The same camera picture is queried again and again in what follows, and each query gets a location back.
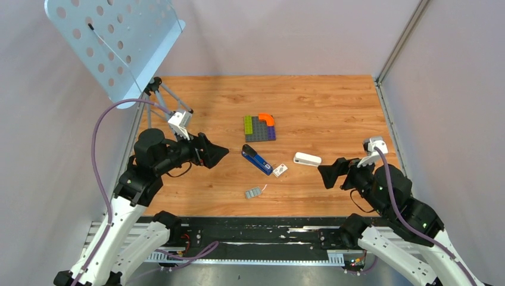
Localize white staple box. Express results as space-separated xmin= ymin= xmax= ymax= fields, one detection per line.
xmin=273 ymin=164 xmax=288 ymax=178

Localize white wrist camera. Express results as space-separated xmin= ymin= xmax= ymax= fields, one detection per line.
xmin=167 ymin=109 xmax=192 ymax=140
xmin=357 ymin=136 xmax=389 ymax=168

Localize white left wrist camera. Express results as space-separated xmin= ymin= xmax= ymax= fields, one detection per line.
xmin=167 ymin=109 xmax=192 ymax=140

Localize light blue music stand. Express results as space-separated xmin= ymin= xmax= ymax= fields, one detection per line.
xmin=44 ymin=1 xmax=186 ymax=109

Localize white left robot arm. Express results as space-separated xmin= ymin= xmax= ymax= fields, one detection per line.
xmin=53 ymin=128 xmax=229 ymax=285

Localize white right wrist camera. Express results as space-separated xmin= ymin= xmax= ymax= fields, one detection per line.
xmin=357 ymin=136 xmax=389 ymax=168

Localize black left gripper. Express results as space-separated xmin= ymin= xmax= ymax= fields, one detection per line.
xmin=155 ymin=125 xmax=229 ymax=175

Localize grey staple tray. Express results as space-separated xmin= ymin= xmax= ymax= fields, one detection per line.
xmin=245 ymin=186 xmax=262 ymax=199

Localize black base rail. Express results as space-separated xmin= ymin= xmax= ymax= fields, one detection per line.
xmin=85 ymin=216 xmax=445 ymax=267

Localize blue black stapler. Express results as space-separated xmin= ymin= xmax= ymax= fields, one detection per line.
xmin=241 ymin=144 xmax=273 ymax=176

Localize orange curved brick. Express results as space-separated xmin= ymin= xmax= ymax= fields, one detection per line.
xmin=258 ymin=113 xmax=275 ymax=127

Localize grey building baseplate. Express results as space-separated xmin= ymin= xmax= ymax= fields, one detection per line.
xmin=244 ymin=116 xmax=269 ymax=143

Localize blue building brick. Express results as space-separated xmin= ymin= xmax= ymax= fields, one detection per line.
xmin=267 ymin=126 xmax=276 ymax=141

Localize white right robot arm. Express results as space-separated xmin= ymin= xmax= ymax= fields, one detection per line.
xmin=317 ymin=158 xmax=484 ymax=285

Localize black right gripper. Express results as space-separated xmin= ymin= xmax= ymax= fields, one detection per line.
xmin=317 ymin=152 xmax=388 ymax=215

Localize white stapler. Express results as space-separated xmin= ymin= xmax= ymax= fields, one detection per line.
xmin=293 ymin=152 xmax=322 ymax=167

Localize green building brick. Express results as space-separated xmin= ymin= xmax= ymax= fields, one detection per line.
xmin=244 ymin=116 xmax=253 ymax=135

